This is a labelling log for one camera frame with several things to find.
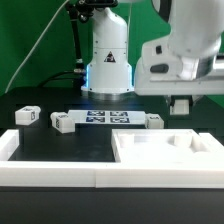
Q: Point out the white U-shaped fence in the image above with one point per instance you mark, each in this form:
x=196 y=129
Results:
x=188 y=174

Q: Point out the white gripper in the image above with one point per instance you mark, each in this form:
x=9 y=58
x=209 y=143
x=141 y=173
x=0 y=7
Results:
x=160 y=72

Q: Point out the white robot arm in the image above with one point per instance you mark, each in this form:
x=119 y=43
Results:
x=196 y=29

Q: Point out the white tag plate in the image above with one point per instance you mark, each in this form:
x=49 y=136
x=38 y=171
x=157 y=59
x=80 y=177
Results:
x=107 y=117

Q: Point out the white square tabletop part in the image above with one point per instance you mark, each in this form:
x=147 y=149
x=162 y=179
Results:
x=147 y=146

